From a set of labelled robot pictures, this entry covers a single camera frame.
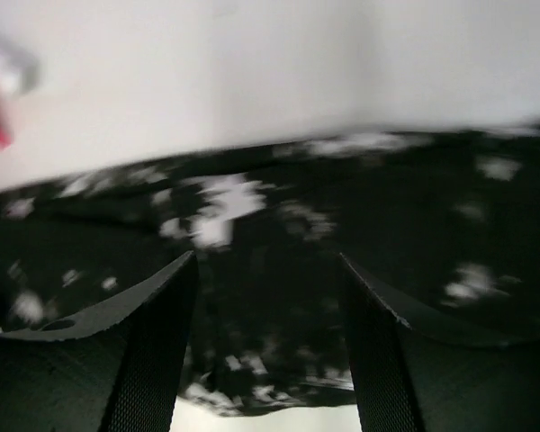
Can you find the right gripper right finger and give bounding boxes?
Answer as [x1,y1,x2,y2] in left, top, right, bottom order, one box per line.
[339,256,540,431]

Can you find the silver white clothes rack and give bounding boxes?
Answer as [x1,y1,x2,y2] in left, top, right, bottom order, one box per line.
[0,34,41,97]

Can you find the black white tie-dye trousers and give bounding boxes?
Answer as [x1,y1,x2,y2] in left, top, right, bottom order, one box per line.
[0,123,540,417]

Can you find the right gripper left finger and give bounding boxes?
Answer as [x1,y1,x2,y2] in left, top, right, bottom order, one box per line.
[0,253,197,431]

